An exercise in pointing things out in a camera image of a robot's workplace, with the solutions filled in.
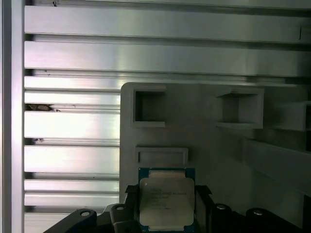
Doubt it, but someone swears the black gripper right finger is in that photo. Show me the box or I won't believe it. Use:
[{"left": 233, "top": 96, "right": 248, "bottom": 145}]
[{"left": 194, "top": 184, "right": 302, "bottom": 233}]

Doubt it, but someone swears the grey parts rack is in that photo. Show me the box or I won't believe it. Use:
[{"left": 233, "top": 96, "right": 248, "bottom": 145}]
[{"left": 119, "top": 81, "right": 311, "bottom": 233}]

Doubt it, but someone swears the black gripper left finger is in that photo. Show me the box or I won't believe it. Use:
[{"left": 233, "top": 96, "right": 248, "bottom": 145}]
[{"left": 57, "top": 184, "right": 140, "bottom": 233}]

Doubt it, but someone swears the silver CPU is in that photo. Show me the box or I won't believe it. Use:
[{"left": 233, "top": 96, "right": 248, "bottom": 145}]
[{"left": 138, "top": 166, "right": 196, "bottom": 233}]

